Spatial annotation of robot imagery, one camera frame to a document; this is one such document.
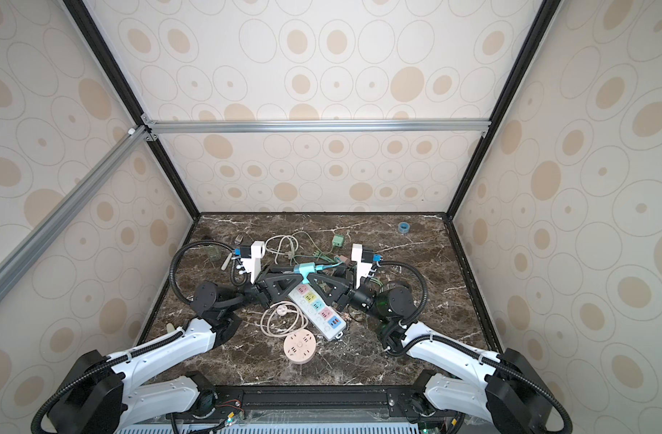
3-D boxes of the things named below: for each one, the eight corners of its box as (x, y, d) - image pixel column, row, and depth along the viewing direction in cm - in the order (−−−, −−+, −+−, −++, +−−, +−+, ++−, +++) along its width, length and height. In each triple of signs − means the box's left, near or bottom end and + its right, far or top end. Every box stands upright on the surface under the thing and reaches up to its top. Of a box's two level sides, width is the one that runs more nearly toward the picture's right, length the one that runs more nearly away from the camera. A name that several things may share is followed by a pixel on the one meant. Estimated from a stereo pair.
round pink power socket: (283, 363, 82) (281, 361, 80) (286, 333, 88) (285, 329, 86) (315, 363, 82) (314, 361, 80) (316, 333, 88) (316, 329, 86)
